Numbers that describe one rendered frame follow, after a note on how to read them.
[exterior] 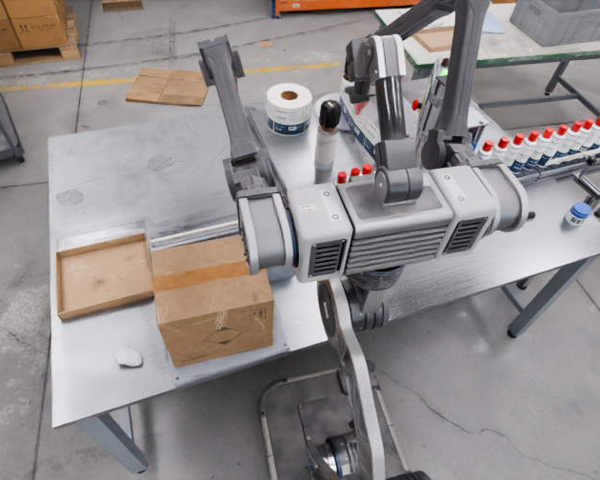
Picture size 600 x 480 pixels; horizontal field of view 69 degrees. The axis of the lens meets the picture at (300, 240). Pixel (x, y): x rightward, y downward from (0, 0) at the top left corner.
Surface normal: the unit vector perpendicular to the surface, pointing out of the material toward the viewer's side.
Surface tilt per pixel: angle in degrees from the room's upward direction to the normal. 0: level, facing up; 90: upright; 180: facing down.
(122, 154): 0
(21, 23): 90
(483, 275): 0
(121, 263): 0
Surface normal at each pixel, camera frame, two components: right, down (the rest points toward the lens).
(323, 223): 0.06, -0.63
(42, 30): 0.33, 0.74
